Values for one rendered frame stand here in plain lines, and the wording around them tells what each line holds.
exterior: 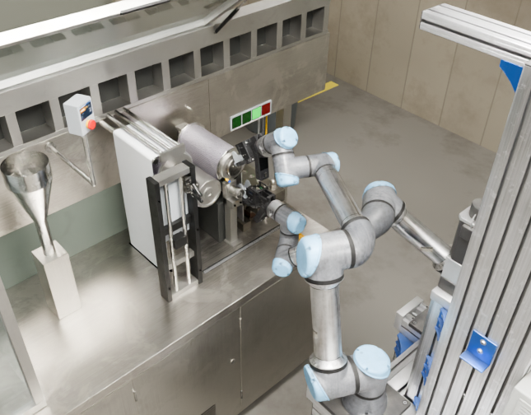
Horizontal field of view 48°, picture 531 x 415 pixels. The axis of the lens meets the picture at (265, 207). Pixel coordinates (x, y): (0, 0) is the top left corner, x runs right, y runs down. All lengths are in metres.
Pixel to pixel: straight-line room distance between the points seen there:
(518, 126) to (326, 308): 0.74
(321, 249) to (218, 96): 1.11
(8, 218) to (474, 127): 3.76
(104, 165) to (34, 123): 0.30
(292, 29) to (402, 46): 2.50
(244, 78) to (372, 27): 2.90
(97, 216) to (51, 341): 0.54
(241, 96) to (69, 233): 0.93
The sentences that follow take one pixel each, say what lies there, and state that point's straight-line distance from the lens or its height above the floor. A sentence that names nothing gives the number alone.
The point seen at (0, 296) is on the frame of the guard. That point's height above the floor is 1.40.
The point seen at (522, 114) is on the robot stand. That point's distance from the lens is 1.39.
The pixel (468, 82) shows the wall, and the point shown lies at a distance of 4.97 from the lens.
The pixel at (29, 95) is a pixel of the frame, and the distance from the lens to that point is 2.10.
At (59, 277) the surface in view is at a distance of 2.15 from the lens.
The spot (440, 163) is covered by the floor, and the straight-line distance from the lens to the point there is 4.76.
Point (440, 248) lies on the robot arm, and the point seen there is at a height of 1.09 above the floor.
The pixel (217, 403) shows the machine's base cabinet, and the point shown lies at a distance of 2.68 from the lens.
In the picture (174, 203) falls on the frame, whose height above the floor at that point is 1.30.
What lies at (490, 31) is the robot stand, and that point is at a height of 2.03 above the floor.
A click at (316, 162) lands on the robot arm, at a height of 1.44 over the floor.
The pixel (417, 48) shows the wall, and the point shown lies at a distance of 5.17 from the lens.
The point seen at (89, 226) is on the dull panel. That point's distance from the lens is 2.47.
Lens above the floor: 2.54
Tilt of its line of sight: 38 degrees down
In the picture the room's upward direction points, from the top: 1 degrees clockwise
